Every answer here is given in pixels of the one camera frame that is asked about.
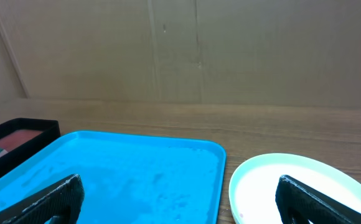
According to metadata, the teal plastic tray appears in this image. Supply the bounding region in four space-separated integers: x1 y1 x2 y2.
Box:
0 131 226 224

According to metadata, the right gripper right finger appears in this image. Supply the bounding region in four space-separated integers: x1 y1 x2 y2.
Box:
275 175 361 224

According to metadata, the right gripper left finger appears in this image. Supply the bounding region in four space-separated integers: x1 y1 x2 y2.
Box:
0 174 85 224

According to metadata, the light blue plate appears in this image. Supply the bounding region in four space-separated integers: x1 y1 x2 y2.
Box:
228 153 361 224

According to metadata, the black red-lined tray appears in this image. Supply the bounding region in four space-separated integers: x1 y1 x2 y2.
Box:
0 118 61 178

